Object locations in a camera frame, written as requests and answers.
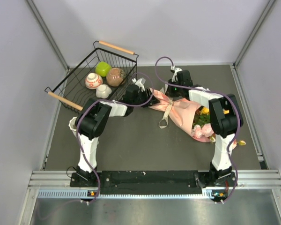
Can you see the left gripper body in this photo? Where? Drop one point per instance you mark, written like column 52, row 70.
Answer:
column 142, row 98

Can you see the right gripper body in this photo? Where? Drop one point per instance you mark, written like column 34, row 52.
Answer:
column 173, row 91

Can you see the beige ribbon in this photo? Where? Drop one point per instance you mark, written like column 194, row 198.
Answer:
column 163, row 123

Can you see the pink wrapping paper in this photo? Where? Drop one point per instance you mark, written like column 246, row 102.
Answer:
column 182, row 112

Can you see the yellow flower bunch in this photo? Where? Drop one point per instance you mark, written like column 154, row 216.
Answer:
column 204, row 111

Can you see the pink flower bunch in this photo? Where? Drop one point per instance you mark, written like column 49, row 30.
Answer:
column 202, row 130

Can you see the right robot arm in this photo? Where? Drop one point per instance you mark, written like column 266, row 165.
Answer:
column 225, row 120

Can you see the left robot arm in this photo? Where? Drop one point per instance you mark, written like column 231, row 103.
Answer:
column 91, row 122

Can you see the white ribbed ceramic vase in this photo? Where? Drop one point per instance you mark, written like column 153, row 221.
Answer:
column 72, row 125

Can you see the brown ceramic cup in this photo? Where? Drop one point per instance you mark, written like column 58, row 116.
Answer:
column 115, row 77

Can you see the white flower-shaped cup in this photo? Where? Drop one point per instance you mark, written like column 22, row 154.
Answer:
column 103, row 91

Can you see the green plastic cup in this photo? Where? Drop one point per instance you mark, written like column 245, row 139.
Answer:
column 102, row 68

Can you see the white red-patterned bowl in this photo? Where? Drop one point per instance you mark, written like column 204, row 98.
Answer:
column 93, row 80

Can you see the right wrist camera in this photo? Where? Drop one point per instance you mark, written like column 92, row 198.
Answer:
column 175, row 69

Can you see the black wire basket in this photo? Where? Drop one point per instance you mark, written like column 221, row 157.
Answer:
column 73, row 88

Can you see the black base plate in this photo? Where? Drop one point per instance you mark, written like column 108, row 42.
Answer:
column 159, row 182

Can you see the aluminium front rail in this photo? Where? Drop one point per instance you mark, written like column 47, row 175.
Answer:
column 247, row 179

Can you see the right frame post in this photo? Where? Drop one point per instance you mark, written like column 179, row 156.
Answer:
column 265, row 13

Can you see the frame post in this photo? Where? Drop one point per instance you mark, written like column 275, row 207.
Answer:
column 265, row 13
column 47, row 33

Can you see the left frame post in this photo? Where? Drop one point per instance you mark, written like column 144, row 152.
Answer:
column 47, row 33

